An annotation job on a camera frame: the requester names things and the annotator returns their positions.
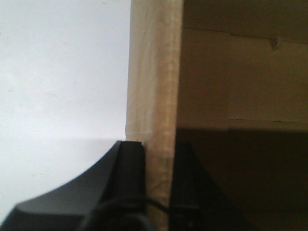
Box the brown EcoFlow cardboard box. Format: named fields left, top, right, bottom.
left=126, top=0, right=308, bottom=231

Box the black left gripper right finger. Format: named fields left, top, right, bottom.
left=169, top=142, right=255, bottom=231

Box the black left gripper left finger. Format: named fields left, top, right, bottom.
left=0, top=141, right=145, bottom=231

